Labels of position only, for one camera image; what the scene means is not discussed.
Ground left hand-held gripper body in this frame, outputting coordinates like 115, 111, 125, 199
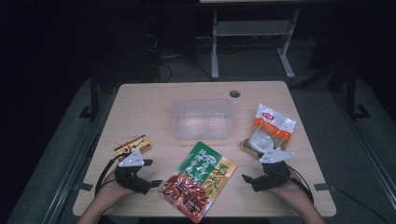
114, 148, 153, 196

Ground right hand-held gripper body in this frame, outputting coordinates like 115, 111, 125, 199
251, 148, 297, 193

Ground small yellow red snack box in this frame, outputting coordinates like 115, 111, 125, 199
114, 133, 153, 157

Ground green and red snack bag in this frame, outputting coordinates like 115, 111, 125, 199
157, 141, 237, 224

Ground white and orange snack bag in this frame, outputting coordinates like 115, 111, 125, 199
239, 103, 297, 161

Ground clear plastic container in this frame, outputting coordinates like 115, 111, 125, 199
168, 97, 235, 141

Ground person's left hand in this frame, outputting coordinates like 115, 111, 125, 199
98, 171, 134, 203

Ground person's right hand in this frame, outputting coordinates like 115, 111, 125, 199
269, 176, 312, 204

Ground grey tape strip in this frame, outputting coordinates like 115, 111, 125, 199
74, 182, 93, 192
313, 183, 337, 192

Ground black metal stand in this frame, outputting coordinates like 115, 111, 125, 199
345, 64, 372, 120
78, 66, 101, 120

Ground left hand-held gripper cable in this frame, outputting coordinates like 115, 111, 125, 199
93, 152, 132, 197

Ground hand-held gripper cable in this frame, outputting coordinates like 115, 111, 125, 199
93, 152, 132, 197
288, 166, 315, 204

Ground right hand-held gripper cable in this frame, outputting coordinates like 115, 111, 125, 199
288, 166, 315, 204

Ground grey metal floor rail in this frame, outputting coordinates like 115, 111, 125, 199
330, 90, 396, 203
40, 90, 118, 224

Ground thin black floor cable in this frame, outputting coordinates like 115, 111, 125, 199
337, 189, 390, 224

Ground black floor cables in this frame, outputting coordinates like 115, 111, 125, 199
148, 31, 216, 83

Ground white metal stand frame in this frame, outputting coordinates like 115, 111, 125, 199
210, 8, 302, 80

